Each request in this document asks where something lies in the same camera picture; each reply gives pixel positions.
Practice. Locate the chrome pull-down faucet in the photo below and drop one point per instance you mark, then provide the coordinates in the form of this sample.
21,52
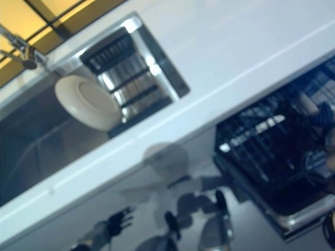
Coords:
26,55

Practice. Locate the black robot right foot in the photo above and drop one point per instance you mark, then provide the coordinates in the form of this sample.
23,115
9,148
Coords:
221,201

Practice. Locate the yellow window with dark frame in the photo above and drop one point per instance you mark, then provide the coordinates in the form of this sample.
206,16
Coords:
15,10

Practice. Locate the stainless steel kitchen sink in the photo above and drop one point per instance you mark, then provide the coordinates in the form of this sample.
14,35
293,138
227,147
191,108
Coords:
39,136

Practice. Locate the white cabinet door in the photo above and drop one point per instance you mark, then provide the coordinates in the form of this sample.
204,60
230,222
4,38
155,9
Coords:
199,149
78,204

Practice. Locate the silver robot right leg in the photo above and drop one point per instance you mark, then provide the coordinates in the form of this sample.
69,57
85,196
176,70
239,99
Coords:
217,232

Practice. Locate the built-in dishwasher with open door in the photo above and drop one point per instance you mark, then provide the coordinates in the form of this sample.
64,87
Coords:
293,209

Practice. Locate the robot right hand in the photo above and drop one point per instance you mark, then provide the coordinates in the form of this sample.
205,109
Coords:
323,112

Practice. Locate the black dish drying rack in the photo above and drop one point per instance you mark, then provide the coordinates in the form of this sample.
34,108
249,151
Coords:
131,78

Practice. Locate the cream round plate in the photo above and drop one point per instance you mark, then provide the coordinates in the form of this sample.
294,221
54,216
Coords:
89,102

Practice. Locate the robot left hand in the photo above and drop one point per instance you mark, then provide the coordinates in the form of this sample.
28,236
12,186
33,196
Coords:
120,221

